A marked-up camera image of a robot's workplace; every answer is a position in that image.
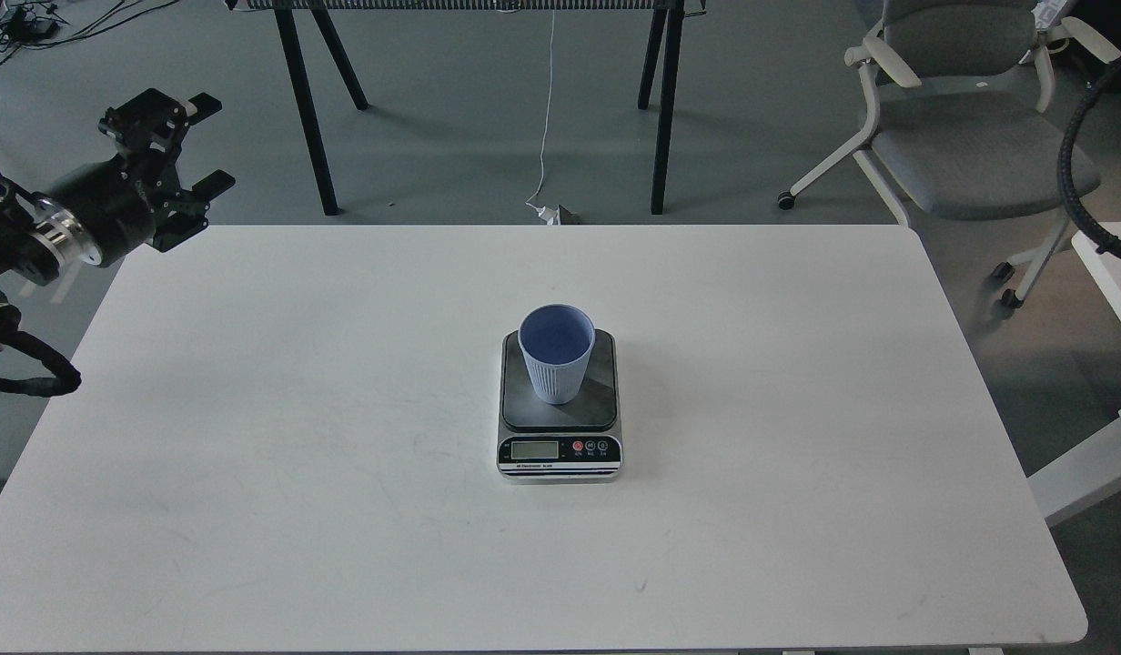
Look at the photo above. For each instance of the digital kitchen scale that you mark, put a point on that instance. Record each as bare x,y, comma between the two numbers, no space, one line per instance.
580,441

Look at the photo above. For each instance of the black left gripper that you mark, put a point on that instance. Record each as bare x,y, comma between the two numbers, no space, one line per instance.
137,198

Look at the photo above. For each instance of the black-legged background table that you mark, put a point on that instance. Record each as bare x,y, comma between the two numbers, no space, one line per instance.
476,68

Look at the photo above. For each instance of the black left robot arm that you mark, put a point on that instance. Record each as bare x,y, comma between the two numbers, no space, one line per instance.
37,247

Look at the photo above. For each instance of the blue ribbed plastic cup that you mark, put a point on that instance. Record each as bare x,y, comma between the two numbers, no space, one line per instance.
556,342

